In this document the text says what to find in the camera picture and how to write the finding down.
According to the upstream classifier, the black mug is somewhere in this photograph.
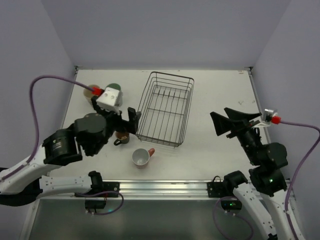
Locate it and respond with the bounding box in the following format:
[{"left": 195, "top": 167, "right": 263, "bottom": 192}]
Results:
[{"left": 113, "top": 131, "right": 130, "bottom": 146}]

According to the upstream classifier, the pink mug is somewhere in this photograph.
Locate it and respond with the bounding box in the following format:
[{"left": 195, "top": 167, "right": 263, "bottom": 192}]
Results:
[{"left": 132, "top": 148, "right": 155, "bottom": 169}]

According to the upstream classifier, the green plastic cup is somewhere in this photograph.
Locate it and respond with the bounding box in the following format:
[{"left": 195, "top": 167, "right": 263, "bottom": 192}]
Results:
[{"left": 106, "top": 83, "right": 121, "bottom": 91}]

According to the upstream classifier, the black wire dish rack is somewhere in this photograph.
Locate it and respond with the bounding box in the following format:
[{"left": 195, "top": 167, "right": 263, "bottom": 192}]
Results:
[{"left": 136, "top": 71, "right": 195, "bottom": 148}]

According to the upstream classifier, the cream floral mug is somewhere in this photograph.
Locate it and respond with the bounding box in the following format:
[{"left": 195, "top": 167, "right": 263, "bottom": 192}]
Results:
[{"left": 83, "top": 84, "right": 100, "bottom": 106}]

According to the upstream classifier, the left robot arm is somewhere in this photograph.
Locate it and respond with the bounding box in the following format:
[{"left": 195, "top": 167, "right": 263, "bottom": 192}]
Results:
[{"left": 0, "top": 103, "right": 141, "bottom": 207}]

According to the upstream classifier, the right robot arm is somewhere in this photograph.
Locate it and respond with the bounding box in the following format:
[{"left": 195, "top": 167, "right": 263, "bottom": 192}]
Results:
[{"left": 207, "top": 107, "right": 304, "bottom": 240}]

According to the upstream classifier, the right black controller box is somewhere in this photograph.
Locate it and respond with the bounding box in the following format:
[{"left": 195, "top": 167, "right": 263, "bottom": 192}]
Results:
[{"left": 220, "top": 200, "right": 242, "bottom": 212}]

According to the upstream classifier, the black controller box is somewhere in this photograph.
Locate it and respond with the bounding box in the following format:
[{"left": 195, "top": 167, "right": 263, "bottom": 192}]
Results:
[
  {"left": 220, "top": 200, "right": 242, "bottom": 212},
  {"left": 84, "top": 200, "right": 106, "bottom": 211}
]

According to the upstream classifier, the left black controller box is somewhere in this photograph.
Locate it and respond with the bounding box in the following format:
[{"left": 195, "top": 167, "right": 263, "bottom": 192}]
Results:
[{"left": 84, "top": 200, "right": 106, "bottom": 211}]

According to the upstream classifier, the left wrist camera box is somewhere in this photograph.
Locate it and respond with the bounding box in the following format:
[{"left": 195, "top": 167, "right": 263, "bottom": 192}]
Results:
[{"left": 96, "top": 87, "right": 123, "bottom": 115}]

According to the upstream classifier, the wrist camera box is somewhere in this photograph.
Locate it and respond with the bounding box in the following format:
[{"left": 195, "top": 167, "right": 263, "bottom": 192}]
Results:
[
  {"left": 261, "top": 109, "right": 281, "bottom": 127},
  {"left": 96, "top": 87, "right": 123, "bottom": 115}
]

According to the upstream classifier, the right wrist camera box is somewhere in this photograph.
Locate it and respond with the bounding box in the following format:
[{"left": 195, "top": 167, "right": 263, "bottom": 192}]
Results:
[{"left": 261, "top": 109, "right": 281, "bottom": 127}]

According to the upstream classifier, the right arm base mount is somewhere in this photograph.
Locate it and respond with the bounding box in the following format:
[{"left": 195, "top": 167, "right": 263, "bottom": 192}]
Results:
[{"left": 206, "top": 175, "right": 228, "bottom": 198}]

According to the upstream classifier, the aluminium rail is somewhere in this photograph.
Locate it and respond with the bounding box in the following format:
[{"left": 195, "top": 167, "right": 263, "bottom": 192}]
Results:
[{"left": 35, "top": 175, "right": 210, "bottom": 199}]

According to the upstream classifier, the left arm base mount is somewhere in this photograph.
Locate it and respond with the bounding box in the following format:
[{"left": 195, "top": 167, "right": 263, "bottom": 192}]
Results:
[{"left": 99, "top": 181, "right": 120, "bottom": 198}]

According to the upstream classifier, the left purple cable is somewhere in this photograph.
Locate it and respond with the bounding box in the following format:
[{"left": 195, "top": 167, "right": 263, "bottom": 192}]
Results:
[{"left": 0, "top": 75, "right": 102, "bottom": 181}]

